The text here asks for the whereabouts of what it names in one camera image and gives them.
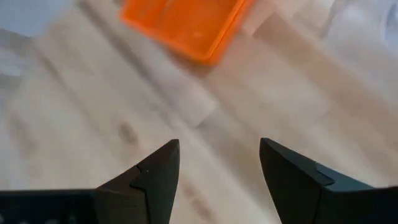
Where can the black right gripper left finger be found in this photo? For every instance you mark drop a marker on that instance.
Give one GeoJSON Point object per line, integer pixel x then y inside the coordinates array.
{"type": "Point", "coordinates": [149, 186]}

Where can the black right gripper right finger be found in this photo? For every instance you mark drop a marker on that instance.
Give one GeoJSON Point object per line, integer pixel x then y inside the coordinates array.
{"type": "Point", "coordinates": [292, 186]}

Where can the orange plastic basket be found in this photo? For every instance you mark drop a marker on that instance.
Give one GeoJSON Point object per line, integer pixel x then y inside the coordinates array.
{"type": "Point", "coordinates": [186, 25]}

